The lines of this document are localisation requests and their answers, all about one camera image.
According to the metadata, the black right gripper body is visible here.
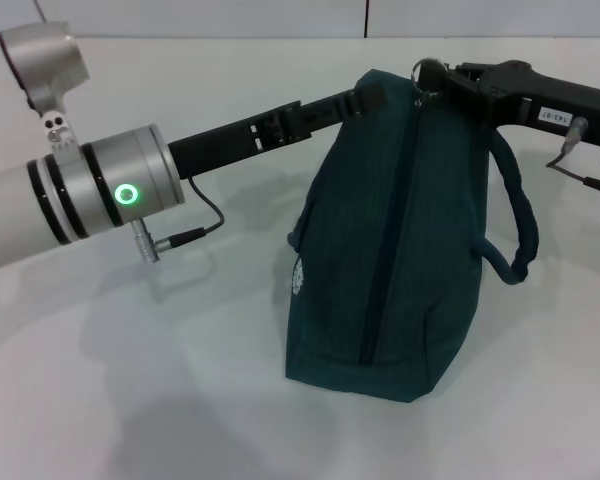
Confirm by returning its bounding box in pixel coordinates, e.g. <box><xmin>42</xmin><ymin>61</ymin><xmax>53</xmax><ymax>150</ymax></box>
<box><xmin>458</xmin><ymin>58</ymin><xmax>600</xmax><ymax>150</ymax></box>

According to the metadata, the dark teal fabric lunch bag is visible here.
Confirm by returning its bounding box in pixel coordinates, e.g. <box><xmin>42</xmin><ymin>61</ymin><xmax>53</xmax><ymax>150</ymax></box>
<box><xmin>284</xmin><ymin>67</ymin><xmax>539</xmax><ymax>404</ymax></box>

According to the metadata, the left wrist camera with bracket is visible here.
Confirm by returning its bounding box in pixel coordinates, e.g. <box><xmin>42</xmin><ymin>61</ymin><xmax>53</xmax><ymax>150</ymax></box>
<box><xmin>0</xmin><ymin>19</ymin><xmax>92</xmax><ymax>167</ymax></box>

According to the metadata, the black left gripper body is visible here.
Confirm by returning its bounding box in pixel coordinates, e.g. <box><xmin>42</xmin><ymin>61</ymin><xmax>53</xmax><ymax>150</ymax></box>
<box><xmin>167</xmin><ymin>100</ymin><xmax>315</xmax><ymax>180</ymax></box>

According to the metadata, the metal zipper pull ring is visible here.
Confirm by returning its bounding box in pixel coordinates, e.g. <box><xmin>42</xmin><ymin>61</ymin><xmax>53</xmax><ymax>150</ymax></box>
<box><xmin>409</xmin><ymin>56</ymin><xmax>447</xmax><ymax>109</ymax></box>

